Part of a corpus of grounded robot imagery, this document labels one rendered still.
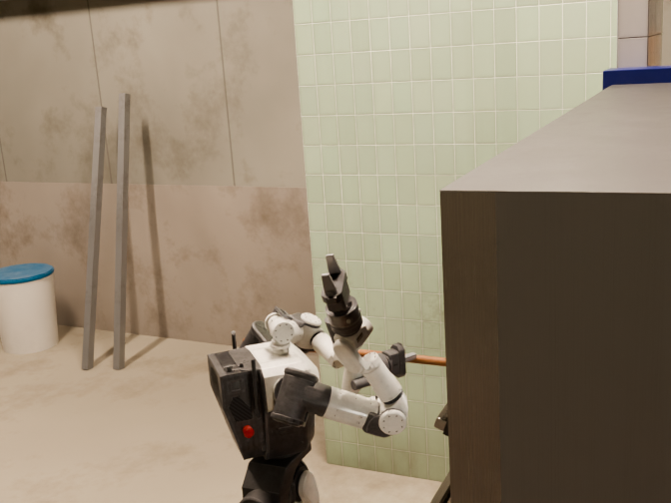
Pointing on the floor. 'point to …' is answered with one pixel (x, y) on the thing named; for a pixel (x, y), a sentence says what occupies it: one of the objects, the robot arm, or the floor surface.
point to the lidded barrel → (27, 308)
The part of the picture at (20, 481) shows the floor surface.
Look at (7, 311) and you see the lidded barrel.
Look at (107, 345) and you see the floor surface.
